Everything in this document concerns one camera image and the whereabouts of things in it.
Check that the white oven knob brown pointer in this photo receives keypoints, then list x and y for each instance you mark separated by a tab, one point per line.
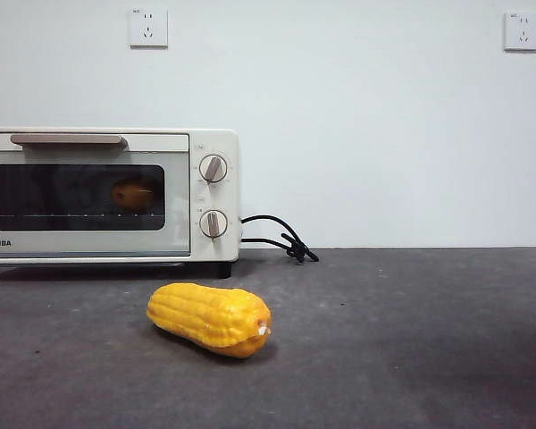
213	223
213	169

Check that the brown potato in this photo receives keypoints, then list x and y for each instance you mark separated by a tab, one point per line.
134	194

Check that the white toaster oven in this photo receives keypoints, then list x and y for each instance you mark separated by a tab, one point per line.
214	196

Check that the white wall power outlet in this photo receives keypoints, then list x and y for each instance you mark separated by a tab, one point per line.
521	32
148	27

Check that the yellow corn cob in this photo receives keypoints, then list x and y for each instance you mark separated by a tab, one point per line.
205	317

